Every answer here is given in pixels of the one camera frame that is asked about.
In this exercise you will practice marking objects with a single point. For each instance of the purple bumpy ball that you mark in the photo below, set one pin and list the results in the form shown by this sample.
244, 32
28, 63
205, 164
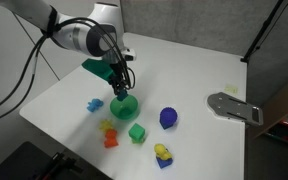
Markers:
168, 115

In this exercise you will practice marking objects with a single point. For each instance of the yellow spiky rubber toy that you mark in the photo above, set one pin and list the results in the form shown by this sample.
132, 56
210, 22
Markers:
106, 125

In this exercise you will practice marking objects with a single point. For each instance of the yellow rubber toy figure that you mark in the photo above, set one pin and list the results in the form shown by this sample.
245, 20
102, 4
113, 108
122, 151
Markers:
162, 151

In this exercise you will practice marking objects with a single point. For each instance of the light blue rubber toy figure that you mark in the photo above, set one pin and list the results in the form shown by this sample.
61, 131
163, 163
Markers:
94, 104

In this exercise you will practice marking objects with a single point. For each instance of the dark blue block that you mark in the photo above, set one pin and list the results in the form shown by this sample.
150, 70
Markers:
166, 125

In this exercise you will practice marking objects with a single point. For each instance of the black case with clamp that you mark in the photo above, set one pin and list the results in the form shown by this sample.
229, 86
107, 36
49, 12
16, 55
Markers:
20, 165

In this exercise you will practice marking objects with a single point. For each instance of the grey metal mounting plate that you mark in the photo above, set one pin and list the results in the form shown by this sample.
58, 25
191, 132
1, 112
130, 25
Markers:
232, 108

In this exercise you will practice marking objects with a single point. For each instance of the wooden shelf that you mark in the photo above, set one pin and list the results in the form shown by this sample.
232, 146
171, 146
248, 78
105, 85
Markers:
284, 113

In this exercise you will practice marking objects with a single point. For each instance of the black tripod stand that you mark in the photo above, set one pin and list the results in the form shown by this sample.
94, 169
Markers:
262, 30

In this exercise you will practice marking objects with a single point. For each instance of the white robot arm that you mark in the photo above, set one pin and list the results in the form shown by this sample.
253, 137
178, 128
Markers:
80, 33

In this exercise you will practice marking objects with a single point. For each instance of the orange rubber toy figure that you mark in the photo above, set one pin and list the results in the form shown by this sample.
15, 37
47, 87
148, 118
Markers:
111, 138

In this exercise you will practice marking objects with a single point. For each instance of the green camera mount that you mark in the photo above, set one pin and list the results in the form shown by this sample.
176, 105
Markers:
97, 67

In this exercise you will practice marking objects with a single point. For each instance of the pale yellow sticky note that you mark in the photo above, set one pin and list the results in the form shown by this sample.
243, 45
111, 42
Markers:
231, 89

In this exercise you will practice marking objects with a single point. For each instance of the green cube block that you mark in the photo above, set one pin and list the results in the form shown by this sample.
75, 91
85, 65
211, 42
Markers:
136, 131

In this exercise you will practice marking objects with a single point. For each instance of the teal rubber toy figure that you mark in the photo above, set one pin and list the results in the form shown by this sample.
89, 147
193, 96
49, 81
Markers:
122, 95

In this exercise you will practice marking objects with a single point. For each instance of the green plastic bowl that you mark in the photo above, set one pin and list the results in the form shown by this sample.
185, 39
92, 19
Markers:
124, 107

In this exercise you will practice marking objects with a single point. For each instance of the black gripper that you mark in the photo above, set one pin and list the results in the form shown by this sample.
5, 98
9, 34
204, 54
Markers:
117, 71

